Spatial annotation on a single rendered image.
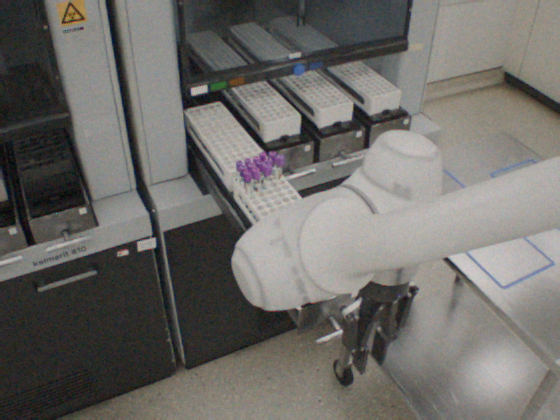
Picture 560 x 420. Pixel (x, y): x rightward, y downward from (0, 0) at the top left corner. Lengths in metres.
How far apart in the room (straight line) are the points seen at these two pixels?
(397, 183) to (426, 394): 0.98
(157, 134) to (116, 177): 0.14
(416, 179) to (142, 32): 0.72
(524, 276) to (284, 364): 1.00
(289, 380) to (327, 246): 1.33
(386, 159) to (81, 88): 0.74
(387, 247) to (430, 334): 1.18
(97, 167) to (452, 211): 0.96
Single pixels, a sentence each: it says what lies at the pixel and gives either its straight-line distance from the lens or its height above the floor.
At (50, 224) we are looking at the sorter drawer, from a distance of 1.28.
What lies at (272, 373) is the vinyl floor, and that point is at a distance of 1.89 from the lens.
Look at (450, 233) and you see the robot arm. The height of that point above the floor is 1.25.
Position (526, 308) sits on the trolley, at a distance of 1.08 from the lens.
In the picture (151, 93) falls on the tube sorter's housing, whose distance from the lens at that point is 1.27.
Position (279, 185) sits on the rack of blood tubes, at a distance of 1.16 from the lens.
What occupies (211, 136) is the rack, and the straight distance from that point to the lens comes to 1.32.
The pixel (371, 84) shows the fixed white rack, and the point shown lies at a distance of 1.58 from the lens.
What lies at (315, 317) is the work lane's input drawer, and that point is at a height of 0.77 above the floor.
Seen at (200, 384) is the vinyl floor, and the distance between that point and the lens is 1.88.
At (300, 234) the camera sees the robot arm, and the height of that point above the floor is 1.18.
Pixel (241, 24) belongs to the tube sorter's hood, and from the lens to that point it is 1.26.
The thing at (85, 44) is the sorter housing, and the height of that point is 1.12.
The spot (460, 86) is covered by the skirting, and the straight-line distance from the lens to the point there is 3.58.
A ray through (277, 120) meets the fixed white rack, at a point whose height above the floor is 0.86.
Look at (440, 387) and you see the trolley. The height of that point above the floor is 0.28.
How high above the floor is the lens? 1.57
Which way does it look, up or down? 40 degrees down
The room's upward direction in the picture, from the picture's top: 1 degrees clockwise
